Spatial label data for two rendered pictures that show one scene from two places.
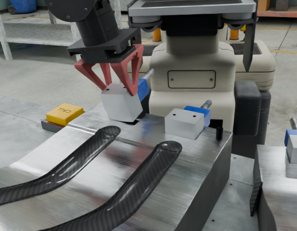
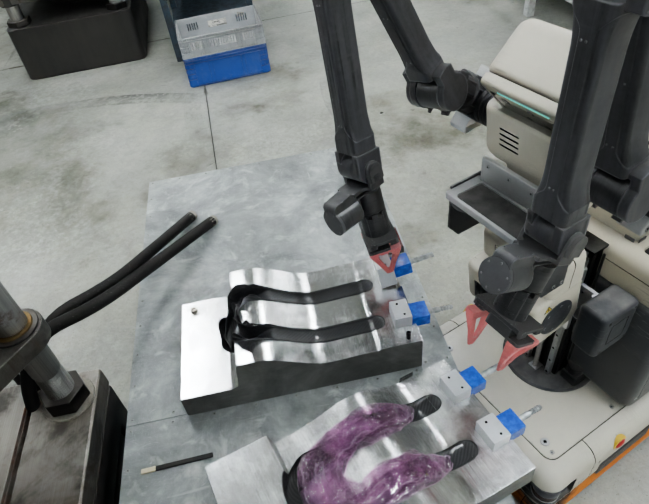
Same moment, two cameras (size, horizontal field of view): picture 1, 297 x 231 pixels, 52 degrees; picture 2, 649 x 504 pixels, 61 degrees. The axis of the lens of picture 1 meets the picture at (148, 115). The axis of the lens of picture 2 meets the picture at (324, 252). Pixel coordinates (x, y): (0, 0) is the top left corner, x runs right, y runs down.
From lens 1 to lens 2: 0.87 m
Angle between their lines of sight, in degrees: 45
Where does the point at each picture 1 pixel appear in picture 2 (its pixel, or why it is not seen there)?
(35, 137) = (356, 244)
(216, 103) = not seen: hidden behind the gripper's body
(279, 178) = (417, 385)
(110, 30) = (376, 232)
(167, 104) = not seen: hidden behind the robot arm
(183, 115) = (400, 308)
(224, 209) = (391, 378)
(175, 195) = (344, 349)
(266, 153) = (438, 368)
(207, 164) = (378, 347)
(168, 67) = (495, 241)
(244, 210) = not seen: hidden behind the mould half
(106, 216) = (310, 335)
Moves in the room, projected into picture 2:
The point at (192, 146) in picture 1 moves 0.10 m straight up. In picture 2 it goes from (387, 331) to (386, 299)
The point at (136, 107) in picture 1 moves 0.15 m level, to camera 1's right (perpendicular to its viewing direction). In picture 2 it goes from (389, 280) to (444, 316)
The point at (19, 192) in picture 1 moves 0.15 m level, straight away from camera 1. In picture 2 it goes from (289, 296) to (311, 250)
